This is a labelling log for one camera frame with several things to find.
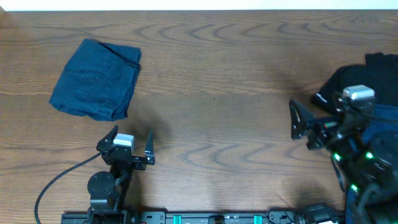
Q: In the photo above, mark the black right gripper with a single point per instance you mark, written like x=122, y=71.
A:
x=323, y=129

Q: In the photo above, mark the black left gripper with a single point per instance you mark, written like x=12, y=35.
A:
x=149, y=157

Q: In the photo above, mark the dark blue denim shorts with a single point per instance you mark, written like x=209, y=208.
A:
x=98, y=81

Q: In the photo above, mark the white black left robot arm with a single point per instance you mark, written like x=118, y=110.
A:
x=108, y=190

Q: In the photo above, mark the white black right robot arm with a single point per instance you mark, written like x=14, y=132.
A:
x=367, y=171

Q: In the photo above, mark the black garment on right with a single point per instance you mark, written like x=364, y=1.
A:
x=379, y=72

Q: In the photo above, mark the blue garment on right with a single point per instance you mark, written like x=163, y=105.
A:
x=376, y=126

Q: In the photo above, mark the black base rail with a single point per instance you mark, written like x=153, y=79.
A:
x=273, y=216

